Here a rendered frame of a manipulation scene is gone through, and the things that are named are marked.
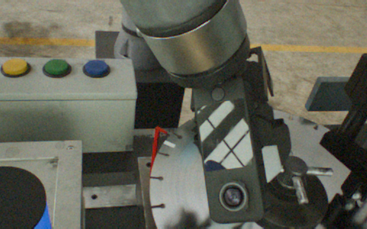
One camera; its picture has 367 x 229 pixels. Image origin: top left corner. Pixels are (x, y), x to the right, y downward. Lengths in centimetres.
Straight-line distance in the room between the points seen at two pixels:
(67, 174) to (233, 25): 34
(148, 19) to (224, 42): 6
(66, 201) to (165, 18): 32
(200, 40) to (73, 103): 45
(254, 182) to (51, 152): 34
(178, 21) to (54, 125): 50
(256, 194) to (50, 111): 47
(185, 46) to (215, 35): 2
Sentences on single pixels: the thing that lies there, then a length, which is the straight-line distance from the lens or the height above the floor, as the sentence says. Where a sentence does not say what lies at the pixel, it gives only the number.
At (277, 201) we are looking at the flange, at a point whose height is 96.
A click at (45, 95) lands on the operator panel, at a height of 89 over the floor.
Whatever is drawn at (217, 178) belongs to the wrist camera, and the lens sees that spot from 30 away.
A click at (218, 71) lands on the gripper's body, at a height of 116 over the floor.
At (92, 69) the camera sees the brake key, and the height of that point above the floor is 91.
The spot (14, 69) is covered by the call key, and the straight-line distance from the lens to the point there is 71.
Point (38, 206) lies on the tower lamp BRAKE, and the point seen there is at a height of 116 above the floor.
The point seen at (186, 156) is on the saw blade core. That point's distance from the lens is 50.
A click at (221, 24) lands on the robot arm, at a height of 120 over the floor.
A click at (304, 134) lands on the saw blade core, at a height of 95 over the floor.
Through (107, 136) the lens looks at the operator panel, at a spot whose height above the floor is 79.
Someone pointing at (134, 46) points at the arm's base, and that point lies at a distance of 96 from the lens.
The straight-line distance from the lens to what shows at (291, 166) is 45.
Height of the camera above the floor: 131
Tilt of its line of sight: 41 degrees down
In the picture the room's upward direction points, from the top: 11 degrees clockwise
